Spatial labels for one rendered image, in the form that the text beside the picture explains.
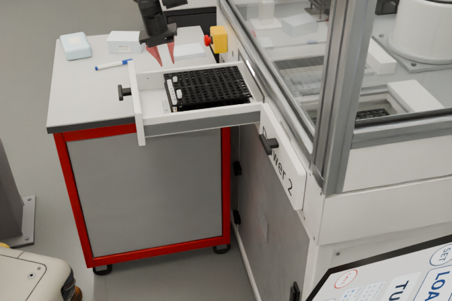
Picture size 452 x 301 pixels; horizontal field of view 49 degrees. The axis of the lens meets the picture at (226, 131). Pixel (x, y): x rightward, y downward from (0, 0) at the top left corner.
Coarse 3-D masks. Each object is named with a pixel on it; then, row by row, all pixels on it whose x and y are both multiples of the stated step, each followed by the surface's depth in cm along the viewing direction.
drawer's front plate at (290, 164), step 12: (264, 108) 125; (264, 120) 126; (276, 120) 121; (264, 132) 128; (276, 132) 117; (288, 144) 113; (276, 156) 120; (288, 156) 111; (276, 168) 121; (288, 168) 112; (300, 168) 106; (288, 180) 113; (300, 180) 106; (288, 192) 114; (300, 192) 108; (300, 204) 110
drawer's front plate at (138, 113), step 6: (132, 60) 146; (132, 66) 144; (132, 72) 141; (132, 78) 138; (132, 84) 135; (132, 90) 133; (132, 96) 139; (138, 96) 130; (138, 102) 128; (138, 108) 126; (138, 114) 125; (138, 120) 126; (138, 126) 127; (138, 132) 128; (138, 138) 129; (144, 138) 129; (144, 144) 130
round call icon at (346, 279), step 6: (348, 270) 74; (354, 270) 73; (360, 270) 72; (342, 276) 74; (348, 276) 72; (354, 276) 71; (336, 282) 74; (342, 282) 72; (348, 282) 71; (336, 288) 72
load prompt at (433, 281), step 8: (432, 272) 58; (440, 272) 57; (448, 272) 56; (424, 280) 57; (432, 280) 56; (440, 280) 55; (448, 280) 54; (424, 288) 56; (432, 288) 55; (440, 288) 54; (448, 288) 53; (416, 296) 56; (424, 296) 55; (432, 296) 53; (440, 296) 53; (448, 296) 52
